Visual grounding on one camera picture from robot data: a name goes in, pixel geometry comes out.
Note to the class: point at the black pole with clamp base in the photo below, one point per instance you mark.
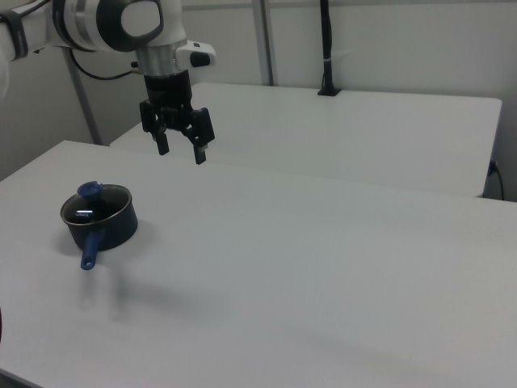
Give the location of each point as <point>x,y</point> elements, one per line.
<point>327,36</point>

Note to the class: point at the white rectangular table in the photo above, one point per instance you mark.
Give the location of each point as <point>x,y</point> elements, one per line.
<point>343,129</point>

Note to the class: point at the glass lid with blue knob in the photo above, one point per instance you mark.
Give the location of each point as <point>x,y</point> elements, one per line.
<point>91,190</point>

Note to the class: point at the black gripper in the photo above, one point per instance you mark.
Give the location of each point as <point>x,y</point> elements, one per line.
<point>167,91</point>

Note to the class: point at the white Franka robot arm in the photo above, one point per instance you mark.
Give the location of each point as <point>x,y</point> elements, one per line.
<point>101,24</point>

